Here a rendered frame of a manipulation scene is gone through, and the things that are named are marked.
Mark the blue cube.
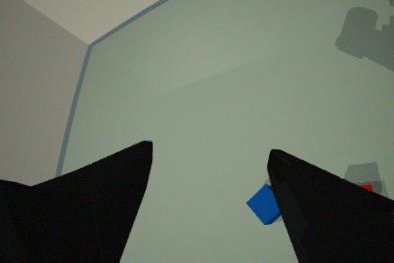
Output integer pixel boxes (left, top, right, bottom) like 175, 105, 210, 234
246, 184, 281, 225

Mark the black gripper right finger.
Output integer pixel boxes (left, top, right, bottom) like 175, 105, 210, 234
268, 150, 394, 263

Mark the red cube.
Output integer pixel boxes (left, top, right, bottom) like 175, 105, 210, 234
359, 184, 373, 191

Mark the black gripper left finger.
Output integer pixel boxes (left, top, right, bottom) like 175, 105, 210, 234
0, 140, 153, 263

